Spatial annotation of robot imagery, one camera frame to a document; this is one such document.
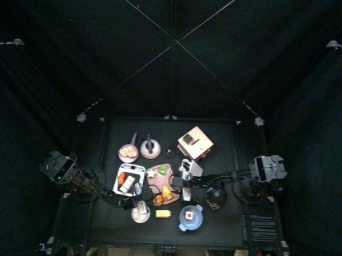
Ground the pale yellow toy corn piece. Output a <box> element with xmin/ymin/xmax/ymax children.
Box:
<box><xmin>162</xmin><ymin>185</ymin><xmax>177</xmax><ymax>203</ymax></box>

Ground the small white rectangular piece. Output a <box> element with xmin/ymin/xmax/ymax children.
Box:
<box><xmin>182</xmin><ymin>187</ymin><xmax>194</xmax><ymax>202</ymax></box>

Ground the white sliced toy block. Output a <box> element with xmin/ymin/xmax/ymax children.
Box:
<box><xmin>119</xmin><ymin>175</ymin><xmax>137</xmax><ymax>194</ymax></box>

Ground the pink cutting board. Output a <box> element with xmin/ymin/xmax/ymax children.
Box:
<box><xmin>146</xmin><ymin>163</ymin><xmax>182</xmax><ymax>207</ymax></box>

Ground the white plate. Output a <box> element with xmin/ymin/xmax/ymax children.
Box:
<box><xmin>130</xmin><ymin>203</ymin><xmax>153</xmax><ymax>225</ymax></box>

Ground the grey rectangular tray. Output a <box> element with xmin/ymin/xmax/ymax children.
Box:
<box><xmin>113</xmin><ymin>162</ymin><xmax>148</xmax><ymax>198</ymax></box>

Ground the wooden knife block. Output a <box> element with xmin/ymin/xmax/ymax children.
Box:
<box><xmin>177</xmin><ymin>125</ymin><xmax>216</xmax><ymax>162</ymax></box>

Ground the black rounded object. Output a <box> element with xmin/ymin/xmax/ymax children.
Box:
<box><xmin>205</xmin><ymin>186</ymin><xmax>229</xmax><ymax>212</ymax></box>

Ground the frying pan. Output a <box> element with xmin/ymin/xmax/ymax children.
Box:
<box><xmin>118</xmin><ymin>132</ymin><xmax>141</xmax><ymax>164</ymax></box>

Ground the blue bowl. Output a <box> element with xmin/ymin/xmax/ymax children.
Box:
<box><xmin>178</xmin><ymin>203</ymin><xmax>206</xmax><ymax>233</ymax></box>

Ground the black panel with white text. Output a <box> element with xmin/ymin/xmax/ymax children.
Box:
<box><xmin>246</xmin><ymin>213</ymin><xmax>281</xmax><ymax>248</ymax></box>

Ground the black right camera cable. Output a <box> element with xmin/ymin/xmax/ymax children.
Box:
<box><xmin>200</xmin><ymin>169</ymin><xmax>252</xmax><ymax>188</ymax></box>

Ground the black knife handle in block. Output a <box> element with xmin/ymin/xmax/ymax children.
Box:
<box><xmin>184</xmin><ymin>133</ymin><xmax>198</xmax><ymax>145</ymax></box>

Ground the pink pot with arch handle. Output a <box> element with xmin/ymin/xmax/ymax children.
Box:
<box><xmin>139</xmin><ymin>133</ymin><xmax>164</xmax><ymax>160</ymax></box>

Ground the grey vertical frame pole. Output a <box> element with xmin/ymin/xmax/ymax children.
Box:
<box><xmin>169</xmin><ymin>0</ymin><xmax>178</xmax><ymax>118</ymax></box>

